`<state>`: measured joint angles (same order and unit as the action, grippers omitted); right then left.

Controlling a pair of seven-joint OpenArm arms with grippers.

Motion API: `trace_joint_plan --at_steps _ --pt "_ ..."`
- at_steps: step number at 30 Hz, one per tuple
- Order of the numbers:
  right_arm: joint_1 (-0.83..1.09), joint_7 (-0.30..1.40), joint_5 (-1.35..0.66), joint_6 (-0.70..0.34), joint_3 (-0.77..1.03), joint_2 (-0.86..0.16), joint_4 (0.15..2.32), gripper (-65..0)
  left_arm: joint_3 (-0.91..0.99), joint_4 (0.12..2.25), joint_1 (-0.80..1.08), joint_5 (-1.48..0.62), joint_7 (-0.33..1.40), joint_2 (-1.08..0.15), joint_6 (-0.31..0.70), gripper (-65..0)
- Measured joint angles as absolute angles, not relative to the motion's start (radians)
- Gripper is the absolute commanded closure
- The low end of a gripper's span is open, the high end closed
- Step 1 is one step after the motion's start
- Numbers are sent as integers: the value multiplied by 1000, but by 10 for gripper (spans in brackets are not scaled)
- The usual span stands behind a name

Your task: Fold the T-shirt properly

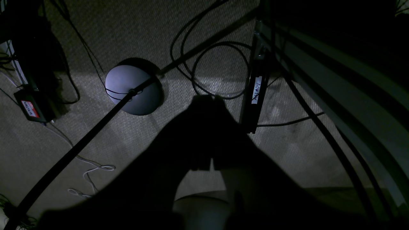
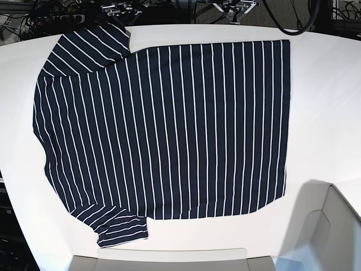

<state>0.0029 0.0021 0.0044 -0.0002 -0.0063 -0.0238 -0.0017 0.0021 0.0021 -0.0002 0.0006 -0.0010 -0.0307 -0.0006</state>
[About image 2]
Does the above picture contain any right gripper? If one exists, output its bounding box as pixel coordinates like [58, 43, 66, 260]
[101, 2, 139, 16]

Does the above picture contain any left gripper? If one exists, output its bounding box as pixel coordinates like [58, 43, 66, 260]
[212, 0, 257, 25]

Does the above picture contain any navy white striped T-shirt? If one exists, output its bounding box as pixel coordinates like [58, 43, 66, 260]
[33, 23, 291, 248]

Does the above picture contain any black power strip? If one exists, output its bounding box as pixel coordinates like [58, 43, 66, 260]
[39, 14, 86, 25]

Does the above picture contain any grey plastic bin right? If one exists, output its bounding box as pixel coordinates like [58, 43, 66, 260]
[292, 185, 360, 270]

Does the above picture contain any grey plastic bin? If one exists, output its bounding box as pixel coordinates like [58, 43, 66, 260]
[292, 185, 360, 270]
[68, 248, 276, 270]

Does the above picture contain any grey plastic bin front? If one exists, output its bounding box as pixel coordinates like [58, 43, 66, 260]
[68, 248, 276, 270]

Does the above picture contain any thick black cable loop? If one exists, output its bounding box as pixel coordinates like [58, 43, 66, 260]
[262, 0, 318, 36]

